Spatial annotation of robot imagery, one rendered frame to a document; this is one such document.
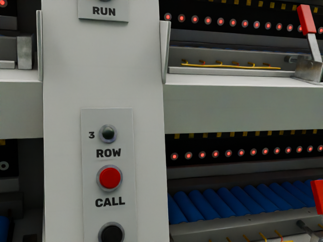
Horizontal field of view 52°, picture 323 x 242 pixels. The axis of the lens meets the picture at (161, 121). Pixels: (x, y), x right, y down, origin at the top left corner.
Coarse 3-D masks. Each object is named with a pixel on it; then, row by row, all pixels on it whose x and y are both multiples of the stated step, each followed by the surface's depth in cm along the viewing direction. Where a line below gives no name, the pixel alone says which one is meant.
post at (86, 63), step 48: (48, 0) 25; (144, 0) 28; (48, 48) 25; (96, 48) 26; (144, 48) 27; (48, 96) 25; (96, 96) 26; (144, 96) 27; (48, 144) 24; (144, 144) 27; (48, 192) 24; (144, 192) 26; (48, 240) 24; (144, 240) 26
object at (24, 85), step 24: (0, 0) 39; (0, 24) 39; (0, 48) 30; (24, 48) 28; (0, 72) 27; (24, 72) 27; (0, 96) 24; (24, 96) 24; (0, 120) 24; (24, 120) 25
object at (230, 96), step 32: (160, 0) 45; (192, 0) 46; (224, 0) 47; (256, 0) 49; (160, 32) 28; (192, 32) 47; (224, 32) 49; (256, 32) 51; (288, 32) 52; (320, 32) 54; (192, 64) 34; (224, 64) 37; (256, 64) 38; (288, 64) 40; (320, 64) 33; (192, 96) 29; (224, 96) 30; (256, 96) 31; (288, 96) 32; (320, 96) 33; (192, 128) 30; (224, 128) 31; (256, 128) 32; (288, 128) 33; (320, 128) 34
